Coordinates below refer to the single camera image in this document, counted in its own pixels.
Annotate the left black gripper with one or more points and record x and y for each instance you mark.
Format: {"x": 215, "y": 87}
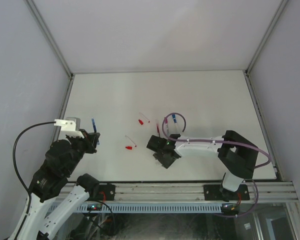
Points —
{"x": 90, "y": 141}

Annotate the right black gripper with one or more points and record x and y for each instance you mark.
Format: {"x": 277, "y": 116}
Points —
{"x": 163, "y": 158}

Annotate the pink white pen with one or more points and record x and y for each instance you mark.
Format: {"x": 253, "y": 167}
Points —
{"x": 166, "y": 126}

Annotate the white marker blue end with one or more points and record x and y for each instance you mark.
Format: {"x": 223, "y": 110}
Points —
{"x": 175, "y": 123}

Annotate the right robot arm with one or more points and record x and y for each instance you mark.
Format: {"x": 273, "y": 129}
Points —
{"x": 236, "y": 153}

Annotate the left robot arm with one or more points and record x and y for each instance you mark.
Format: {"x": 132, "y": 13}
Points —
{"x": 63, "y": 156}

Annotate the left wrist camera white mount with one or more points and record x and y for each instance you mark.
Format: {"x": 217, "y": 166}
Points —
{"x": 70, "y": 126}

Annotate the perforated blue cable tray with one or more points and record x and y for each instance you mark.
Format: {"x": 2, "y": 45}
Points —
{"x": 140, "y": 208}

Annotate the aluminium rail frame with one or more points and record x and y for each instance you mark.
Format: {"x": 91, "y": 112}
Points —
{"x": 197, "y": 192}

